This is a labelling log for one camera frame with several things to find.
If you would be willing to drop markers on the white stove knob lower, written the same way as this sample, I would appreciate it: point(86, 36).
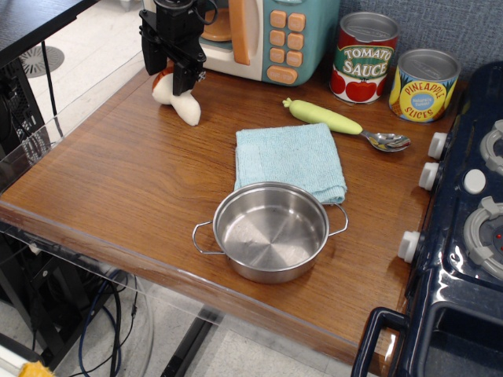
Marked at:
point(408, 245)

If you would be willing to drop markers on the white stove knob upper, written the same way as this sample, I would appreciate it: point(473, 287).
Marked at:
point(437, 145)

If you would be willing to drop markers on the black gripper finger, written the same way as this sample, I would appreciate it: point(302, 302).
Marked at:
point(186, 75)
point(154, 56)

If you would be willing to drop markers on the black desk at left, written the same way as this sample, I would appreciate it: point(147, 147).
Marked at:
point(24, 24)

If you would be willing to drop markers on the plush white brown mushroom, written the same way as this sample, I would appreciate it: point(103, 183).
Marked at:
point(185, 105)

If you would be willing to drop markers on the white stove knob middle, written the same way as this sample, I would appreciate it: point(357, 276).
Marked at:
point(428, 176)

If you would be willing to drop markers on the clear acrylic table guard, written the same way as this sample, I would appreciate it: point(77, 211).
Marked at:
point(121, 189)

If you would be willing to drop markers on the stainless steel pot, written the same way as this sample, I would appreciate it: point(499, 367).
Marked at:
point(272, 232)

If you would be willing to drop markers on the white stove knob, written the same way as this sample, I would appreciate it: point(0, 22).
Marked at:
point(428, 176)
point(437, 145)
point(408, 245)

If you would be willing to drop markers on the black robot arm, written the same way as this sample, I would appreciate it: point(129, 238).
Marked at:
point(172, 33)

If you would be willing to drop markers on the tomato sauce can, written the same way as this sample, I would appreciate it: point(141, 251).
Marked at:
point(364, 51)

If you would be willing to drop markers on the dark blue toy stove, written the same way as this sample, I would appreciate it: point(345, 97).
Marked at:
point(452, 325)

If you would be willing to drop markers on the floor vent grille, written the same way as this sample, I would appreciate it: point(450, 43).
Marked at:
point(33, 59)

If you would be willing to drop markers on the toy microwave cream teal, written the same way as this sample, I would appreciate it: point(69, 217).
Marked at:
point(279, 42)

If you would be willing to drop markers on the light blue folded cloth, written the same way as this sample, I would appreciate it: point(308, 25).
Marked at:
point(304, 156)

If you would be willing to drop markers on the pineapple slices can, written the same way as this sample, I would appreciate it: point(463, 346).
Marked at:
point(423, 85)

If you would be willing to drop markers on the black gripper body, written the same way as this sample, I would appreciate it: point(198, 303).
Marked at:
point(179, 25)

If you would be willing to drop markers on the spoon with green handle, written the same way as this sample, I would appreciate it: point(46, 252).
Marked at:
point(311, 113)

